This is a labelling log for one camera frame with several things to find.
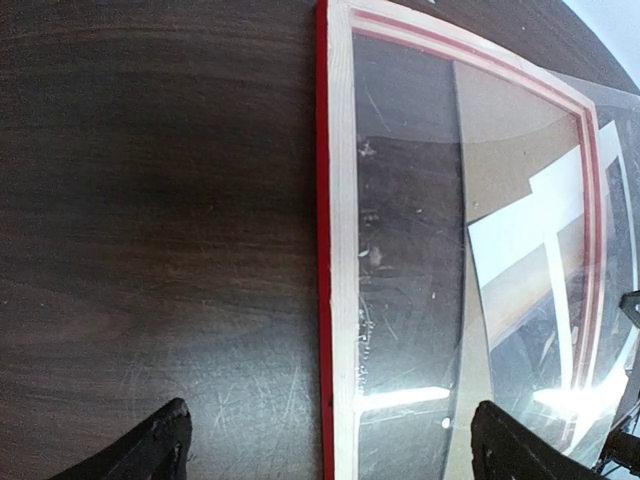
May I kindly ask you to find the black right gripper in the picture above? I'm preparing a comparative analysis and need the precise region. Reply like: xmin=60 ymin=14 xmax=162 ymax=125
xmin=597 ymin=289 xmax=640 ymax=480

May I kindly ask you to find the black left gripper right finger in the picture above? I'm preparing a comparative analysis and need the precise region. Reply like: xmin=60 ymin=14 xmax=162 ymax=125
xmin=471 ymin=400 xmax=600 ymax=480

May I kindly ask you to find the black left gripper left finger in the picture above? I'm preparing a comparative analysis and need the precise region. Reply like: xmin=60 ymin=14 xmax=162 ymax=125
xmin=54 ymin=398 xmax=192 ymax=479

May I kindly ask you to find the clear acrylic sheet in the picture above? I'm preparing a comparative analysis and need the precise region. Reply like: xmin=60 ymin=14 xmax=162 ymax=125
xmin=342 ymin=27 xmax=639 ymax=479

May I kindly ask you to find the red wooden picture frame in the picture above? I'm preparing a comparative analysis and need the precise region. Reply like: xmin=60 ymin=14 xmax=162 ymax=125
xmin=313 ymin=0 xmax=609 ymax=480

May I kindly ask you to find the brown backing board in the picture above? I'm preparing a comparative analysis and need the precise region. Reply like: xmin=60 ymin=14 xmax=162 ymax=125
xmin=445 ymin=63 xmax=584 ymax=479

